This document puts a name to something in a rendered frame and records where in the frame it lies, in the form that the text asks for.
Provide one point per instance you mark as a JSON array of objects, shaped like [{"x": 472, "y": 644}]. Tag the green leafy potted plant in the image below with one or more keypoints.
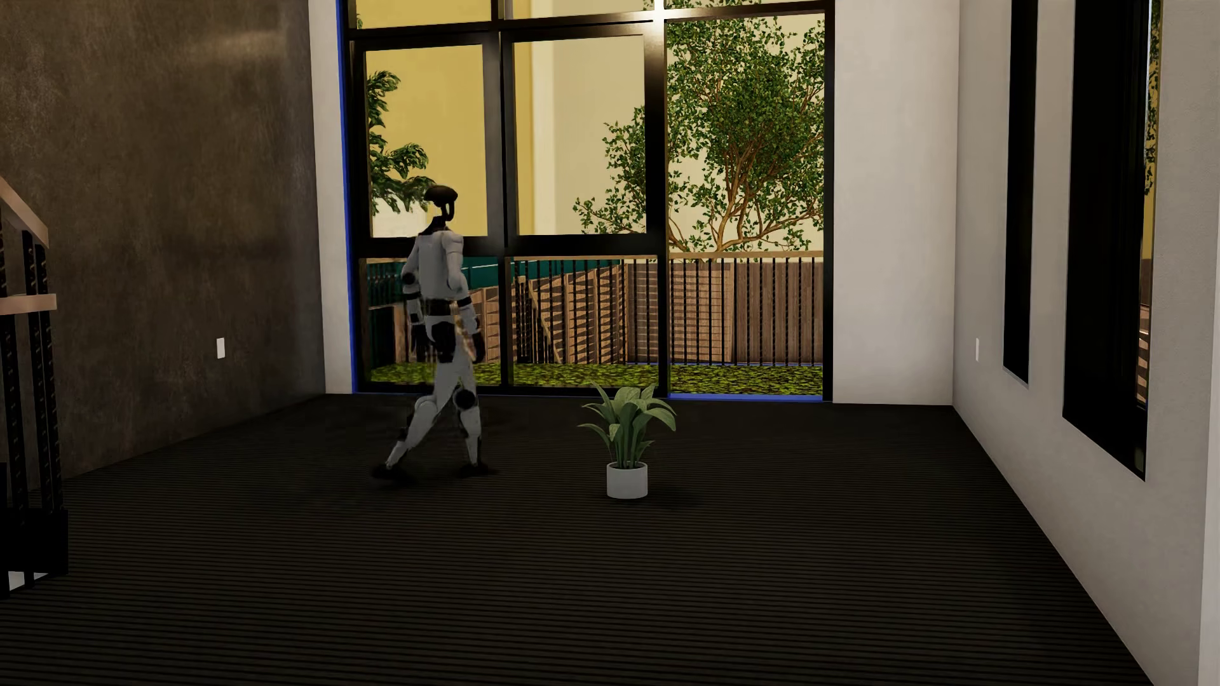
[{"x": 625, "y": 424}]

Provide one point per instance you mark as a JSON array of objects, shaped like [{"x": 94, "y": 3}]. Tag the white cylindrical plant pot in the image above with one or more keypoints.
[{"x": 627, "y": 481}]

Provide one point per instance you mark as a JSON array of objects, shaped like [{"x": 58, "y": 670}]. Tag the brown wooden garden fence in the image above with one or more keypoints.
[{"x": 743, "y": 314}]

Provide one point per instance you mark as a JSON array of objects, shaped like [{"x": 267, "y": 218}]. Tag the white humanoid robot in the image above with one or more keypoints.
[{"x": 438, "y": 276}]

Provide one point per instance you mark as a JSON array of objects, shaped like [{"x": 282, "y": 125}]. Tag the leafy outdoor tree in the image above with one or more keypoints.
[{"x": 743, "y": 114}]

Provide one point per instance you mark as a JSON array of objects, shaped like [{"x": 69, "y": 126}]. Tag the dark green outdoor shrub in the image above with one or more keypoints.
[{"x": 396, "y": 171}]

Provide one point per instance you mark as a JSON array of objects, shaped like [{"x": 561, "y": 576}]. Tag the narrow black framed window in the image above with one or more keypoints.
[{"x": 1020, "y": 191}]

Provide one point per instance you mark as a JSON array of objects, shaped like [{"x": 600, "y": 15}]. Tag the wide black framed window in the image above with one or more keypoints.
[{"x": 1106, "y": 238}]

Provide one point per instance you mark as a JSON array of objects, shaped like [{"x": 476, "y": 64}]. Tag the black stair railing wooden handrail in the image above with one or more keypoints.
[{"x": 38, "y": 286}]

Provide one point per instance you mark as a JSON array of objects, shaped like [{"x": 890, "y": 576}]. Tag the black framed glass window wall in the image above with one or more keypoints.
[{"x": 656, "y": 143}]

